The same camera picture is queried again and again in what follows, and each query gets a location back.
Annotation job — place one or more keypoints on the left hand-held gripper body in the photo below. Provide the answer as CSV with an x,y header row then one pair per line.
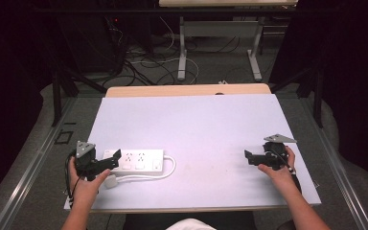
x,y
87,161

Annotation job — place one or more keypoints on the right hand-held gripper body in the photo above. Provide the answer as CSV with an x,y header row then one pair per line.
x,y
276,155

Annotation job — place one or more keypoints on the white power strip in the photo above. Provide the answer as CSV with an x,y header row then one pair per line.
x,y
140,161

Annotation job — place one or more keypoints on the person's right hand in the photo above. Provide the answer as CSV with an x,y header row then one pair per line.
x,y
279,175

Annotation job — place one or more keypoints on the person's left hand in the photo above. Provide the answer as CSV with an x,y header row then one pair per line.
x,y
84,188

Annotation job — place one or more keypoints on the white power plug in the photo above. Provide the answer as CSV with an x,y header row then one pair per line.
x,y
110,182

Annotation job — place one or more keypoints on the white table mat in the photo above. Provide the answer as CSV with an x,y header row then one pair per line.
x,y
204,127

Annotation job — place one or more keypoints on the person's dark trousers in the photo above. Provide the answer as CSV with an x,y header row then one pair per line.
x,y
236,220

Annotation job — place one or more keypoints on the black metal stand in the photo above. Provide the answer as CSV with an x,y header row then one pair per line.
x,y
313,89
60,92

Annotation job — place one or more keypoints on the wooden table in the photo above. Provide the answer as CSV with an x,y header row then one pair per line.
x,y
172,90

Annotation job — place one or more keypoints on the person's white shirt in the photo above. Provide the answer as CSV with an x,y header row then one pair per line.
x,y
191,225

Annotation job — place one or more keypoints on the white desk with metal legs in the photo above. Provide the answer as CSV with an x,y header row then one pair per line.
x,y
218,28

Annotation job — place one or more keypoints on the aluminium frame rail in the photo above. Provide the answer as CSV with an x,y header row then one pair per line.
x,y
335,159
28,172

